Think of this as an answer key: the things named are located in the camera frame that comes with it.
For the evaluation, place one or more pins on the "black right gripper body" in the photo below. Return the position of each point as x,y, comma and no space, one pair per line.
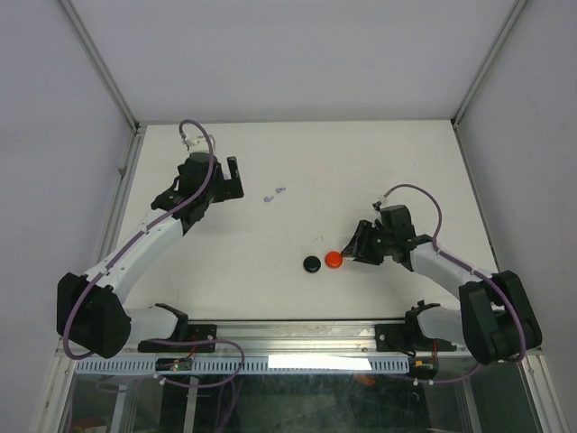
372,242

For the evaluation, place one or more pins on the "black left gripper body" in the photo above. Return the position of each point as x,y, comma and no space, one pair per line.
224,189

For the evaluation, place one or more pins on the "orange round charging case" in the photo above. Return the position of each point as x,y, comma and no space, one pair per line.
333,260

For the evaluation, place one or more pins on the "black round charging case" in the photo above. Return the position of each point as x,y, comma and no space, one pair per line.
312,264

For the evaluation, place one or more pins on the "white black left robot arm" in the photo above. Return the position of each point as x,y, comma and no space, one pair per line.
90,306

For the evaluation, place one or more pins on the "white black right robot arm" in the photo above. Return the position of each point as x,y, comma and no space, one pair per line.
494,321

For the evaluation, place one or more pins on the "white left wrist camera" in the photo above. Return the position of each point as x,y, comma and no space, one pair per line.
200,144

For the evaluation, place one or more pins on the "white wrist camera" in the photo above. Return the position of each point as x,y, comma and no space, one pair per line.
200,144
378,204

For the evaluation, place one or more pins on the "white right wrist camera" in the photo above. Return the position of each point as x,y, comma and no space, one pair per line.
378,204

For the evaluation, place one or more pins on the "left aluminium frame post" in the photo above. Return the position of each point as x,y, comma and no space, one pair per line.
88,45

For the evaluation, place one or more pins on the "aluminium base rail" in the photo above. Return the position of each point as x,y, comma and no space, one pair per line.
201,337

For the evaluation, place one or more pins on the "white slotted cable duct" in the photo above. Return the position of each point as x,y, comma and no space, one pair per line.
275,364

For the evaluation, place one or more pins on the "aluminium corner frame post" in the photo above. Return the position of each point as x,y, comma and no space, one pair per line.
508,26

